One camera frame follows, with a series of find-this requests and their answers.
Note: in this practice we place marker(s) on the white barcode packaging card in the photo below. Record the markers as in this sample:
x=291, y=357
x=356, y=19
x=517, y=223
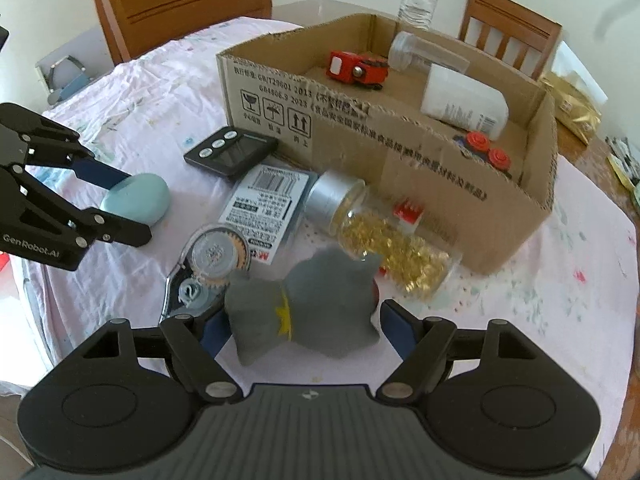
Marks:
x=265, y=202

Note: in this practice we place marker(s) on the correction tape dispenser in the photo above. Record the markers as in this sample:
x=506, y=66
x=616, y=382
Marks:
x=210, y=260

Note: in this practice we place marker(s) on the black digital timer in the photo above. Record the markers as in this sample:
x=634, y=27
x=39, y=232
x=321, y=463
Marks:
x=227, y=152

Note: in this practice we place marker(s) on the yellow flat item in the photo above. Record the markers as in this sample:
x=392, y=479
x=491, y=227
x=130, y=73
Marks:
x=625, y=172

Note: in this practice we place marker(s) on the small red plastic piece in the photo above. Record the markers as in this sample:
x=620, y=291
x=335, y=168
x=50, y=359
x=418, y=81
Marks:
x=407, y=212

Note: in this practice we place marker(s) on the gold bead jar silver lid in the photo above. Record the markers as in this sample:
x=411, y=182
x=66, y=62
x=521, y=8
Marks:
x=390, y=250

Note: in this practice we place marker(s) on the white plastic container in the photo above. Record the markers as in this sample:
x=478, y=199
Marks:
x=462, y=100

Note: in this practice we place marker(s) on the pink floral tablecloth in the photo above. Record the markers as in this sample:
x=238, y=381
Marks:
x=575, y=285

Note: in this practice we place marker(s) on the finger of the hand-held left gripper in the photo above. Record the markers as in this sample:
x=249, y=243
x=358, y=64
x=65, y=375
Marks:
x=102, y=172
x=120, y=232

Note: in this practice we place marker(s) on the cardboard box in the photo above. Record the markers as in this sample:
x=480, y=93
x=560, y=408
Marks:
x=400, y=160

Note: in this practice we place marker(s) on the gold foil bag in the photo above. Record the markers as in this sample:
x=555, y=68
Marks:
x=572, y=105

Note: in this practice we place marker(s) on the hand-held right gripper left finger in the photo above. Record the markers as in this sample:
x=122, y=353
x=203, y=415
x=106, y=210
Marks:
x=215, y=334

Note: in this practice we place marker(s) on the grey toy figure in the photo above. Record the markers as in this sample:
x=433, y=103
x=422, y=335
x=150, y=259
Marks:
x=310, y=310

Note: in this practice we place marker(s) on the wooden dining chair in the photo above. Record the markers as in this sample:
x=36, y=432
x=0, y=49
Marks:
x=190, y=5

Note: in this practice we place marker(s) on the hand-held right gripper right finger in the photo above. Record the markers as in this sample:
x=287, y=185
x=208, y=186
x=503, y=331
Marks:
x=397, y=327

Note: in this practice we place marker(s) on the clear plastic cup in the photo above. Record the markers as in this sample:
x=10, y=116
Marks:
x=420, y=50

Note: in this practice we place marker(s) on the grey metal frame stool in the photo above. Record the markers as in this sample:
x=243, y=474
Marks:
x=65, y=80

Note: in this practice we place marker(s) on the wooden chair back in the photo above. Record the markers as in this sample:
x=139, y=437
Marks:
x=505, y=30

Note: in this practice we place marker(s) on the light blue oval case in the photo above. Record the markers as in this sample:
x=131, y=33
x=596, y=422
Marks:
x=137, y=200

